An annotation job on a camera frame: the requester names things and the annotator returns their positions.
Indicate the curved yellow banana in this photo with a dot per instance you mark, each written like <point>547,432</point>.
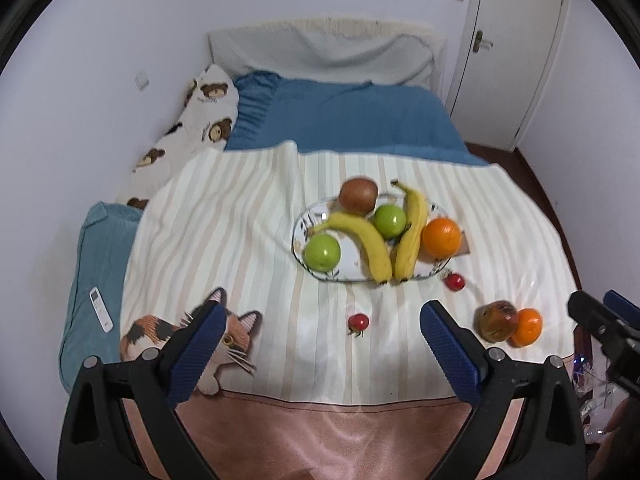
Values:
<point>365,245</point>

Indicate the blue bed sheet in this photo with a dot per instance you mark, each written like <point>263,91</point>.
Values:
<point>350,115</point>

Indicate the straight yellow banana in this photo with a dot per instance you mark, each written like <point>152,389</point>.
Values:
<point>412,240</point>

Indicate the white wall switch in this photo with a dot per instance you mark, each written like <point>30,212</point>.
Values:
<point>142,81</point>

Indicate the teal pillow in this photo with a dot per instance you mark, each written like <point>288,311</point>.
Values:
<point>100,260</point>

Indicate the person's right forearm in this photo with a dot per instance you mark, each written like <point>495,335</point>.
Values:
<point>620,445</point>

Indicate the red apple yellow patches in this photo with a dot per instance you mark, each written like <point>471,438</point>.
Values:
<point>495,320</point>

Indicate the orange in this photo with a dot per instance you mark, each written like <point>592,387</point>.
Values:
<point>441,236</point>
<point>527,327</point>

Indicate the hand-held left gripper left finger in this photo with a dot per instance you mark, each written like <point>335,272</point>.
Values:
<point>200,350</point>

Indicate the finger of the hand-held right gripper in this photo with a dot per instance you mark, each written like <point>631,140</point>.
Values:
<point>622,305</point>
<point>590,312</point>

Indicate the striped cat print blanket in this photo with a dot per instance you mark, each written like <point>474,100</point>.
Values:
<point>250,240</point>

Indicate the oval floral plate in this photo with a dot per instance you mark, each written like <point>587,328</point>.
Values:
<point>345,270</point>

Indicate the clear plastic bag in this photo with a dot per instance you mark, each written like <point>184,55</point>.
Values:
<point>597,400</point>

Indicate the white door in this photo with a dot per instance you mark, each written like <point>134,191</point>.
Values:
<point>515,60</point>

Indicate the red cherry tomato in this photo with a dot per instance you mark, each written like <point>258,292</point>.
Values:
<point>455,282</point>
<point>359,322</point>

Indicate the white remote control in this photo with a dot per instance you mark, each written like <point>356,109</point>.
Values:
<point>100,308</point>

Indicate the bear print pillow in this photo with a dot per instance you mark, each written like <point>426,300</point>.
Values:
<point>200,120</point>

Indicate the green apple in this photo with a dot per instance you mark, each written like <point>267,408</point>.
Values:
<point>390,220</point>
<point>322,252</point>

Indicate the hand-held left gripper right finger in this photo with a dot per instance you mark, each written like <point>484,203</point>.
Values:
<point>447,355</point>

